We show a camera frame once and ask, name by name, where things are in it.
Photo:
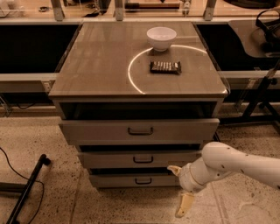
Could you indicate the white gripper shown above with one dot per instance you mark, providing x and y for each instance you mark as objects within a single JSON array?
[{"x": 186, "y": 177}]

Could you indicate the grey drawer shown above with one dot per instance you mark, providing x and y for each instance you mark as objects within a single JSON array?
[
  {"x": 134, "y": 180},
  {"x": 137, "y": 159},
  {"x": 121, "y": 132}
]

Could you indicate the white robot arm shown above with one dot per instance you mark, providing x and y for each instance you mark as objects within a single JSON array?
[{"x": 217, "y": 161}]

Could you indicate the grey drawer cabinet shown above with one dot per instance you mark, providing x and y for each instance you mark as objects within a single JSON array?
[{"x": 106, "y": 76}]

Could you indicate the black tripod stand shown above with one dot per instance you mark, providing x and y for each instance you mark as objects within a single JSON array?
[{"x": 247, "y": 116}]

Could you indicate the dark snack bar packet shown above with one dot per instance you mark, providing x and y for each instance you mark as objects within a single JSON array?
[{"x": 165, "y": 67}]

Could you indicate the white ceramic bowl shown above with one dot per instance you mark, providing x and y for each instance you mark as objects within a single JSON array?
[{"x": 161, "y": 38}]

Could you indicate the black floor stand bar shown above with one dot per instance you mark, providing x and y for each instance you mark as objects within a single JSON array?
[{"x": 43, "y": 160}]

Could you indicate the black headphones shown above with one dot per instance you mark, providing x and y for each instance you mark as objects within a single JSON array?
[{"x": 270, "y": 31}]

